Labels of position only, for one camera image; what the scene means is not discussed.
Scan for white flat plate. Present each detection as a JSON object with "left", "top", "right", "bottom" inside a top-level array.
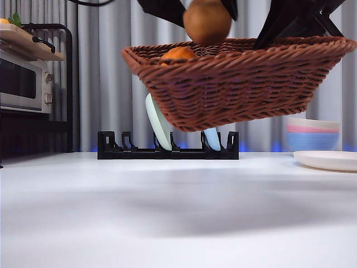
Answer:
[{"left": 292, "top": 150, "right": 357, "bottom": 172}]

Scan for black dish rack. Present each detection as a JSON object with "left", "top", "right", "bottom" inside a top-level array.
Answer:
[{"left": 97, "top": 130, "right": 240, "bottom": 160}]

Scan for light blue plate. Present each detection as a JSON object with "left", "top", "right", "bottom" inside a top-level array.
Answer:
[{"left": 202, "top": 127, "right": 223, "bottom": 152}]

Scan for pale green plate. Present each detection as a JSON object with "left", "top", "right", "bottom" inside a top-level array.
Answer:
[{"left": 144, "top": 93, "right": 173, "bottom": 151}]

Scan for wooden tray with black handle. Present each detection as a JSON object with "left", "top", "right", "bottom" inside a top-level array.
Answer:
[{"left": 0, "top": 23, "right": 67, "bottom": 61}]

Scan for pink bowl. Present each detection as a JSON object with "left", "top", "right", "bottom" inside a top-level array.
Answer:
[{"left": 286, "top": 125, "right": 340, "bottom": 135}]

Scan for grey pleated curtain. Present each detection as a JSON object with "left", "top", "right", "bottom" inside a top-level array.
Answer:
[{"left": 0, "top": 0, "right": 357, "bottom": 154}]

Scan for black metal shelf frame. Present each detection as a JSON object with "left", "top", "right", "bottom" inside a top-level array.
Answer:
[{"left": 0, "top": 23, "right": 74, "bottom": 170}]

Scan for green leaves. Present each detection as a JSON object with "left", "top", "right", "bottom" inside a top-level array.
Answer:
[{"left": 7, "top": 12, "right": 23, "bottom": 28}]

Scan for orange toy corn cob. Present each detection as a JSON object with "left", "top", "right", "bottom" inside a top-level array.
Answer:
[{"left": 160, "top": 46, "right": 197, "bottom": 66}]

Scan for brown wicker basket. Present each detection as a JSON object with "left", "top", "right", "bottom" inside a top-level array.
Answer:
[{"left": 121, "top": 36, "right": 357, "bottom": 133}]

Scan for black cable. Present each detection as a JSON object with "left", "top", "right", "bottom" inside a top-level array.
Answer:
[{"left": 66, "top": 0, "right": 115, "bottom": 7}]

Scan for blue bowl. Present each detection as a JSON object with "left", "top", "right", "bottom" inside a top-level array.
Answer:
[{"left": 286, "top": 132, "right": 340, "bottom": 153}]

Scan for silver toaster oven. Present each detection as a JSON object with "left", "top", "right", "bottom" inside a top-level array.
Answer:
[{"left": 0, "top": 51, "right": 54, "bottom": 115}]

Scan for brown toy potato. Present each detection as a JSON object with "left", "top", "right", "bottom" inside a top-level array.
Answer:
[{"left": 182, "top": 0, "right": 233, "bottom": 47}]

